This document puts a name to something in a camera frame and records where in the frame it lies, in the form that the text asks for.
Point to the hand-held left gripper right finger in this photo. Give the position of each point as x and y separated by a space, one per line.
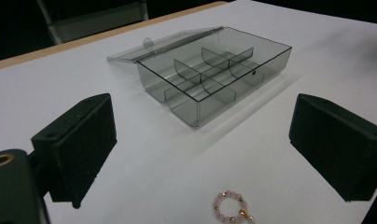
336 146

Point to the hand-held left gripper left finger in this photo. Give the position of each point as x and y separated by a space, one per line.
80 143

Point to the clear grey plastic organizer box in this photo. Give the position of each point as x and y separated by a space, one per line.
208 74

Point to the dark chair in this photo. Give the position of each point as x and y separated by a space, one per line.
93 18

